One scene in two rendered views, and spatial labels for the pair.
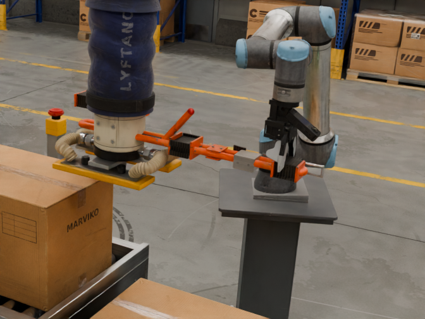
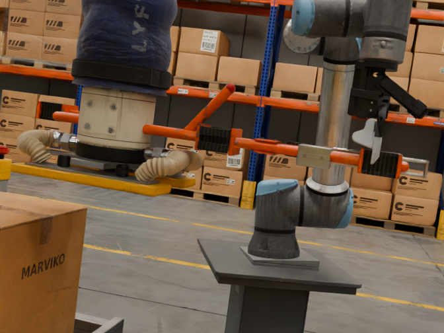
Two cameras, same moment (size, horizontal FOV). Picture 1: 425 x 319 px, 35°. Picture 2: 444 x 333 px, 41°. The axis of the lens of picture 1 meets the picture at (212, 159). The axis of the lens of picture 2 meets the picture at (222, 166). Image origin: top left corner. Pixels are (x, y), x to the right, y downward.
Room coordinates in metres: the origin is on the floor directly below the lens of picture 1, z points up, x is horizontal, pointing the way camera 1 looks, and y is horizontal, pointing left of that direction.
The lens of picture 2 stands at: (0.76, 0.30, 1.24)
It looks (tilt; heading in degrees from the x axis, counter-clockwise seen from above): 5 degrees down; 350
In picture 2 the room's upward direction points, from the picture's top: 8 degrees clockwise
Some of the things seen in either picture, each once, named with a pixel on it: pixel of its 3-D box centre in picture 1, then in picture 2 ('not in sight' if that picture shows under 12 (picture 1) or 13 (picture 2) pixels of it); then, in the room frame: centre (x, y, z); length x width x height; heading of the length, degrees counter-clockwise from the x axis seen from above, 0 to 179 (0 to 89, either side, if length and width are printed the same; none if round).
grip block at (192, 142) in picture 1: (185, 145); (219, 139); (2.07, 0.09, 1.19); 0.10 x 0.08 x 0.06; 157
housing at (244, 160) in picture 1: (246, 161); (314, 156); (1.98, -0.11, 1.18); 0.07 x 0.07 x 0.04; 67
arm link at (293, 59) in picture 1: (291, 64); (388, 10); (1.95, -0.21, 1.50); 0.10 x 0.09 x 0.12; 167
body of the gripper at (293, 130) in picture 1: (283, 119); (372, 91); (1.95, -0.20, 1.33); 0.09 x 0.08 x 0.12; 66
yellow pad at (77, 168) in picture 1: (103, 168); (92, 171); (2.08, 0.36, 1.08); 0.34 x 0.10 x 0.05; 67
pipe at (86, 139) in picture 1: (119, 149); (112, 152); (2.17, 0.32, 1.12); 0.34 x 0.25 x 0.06; 67
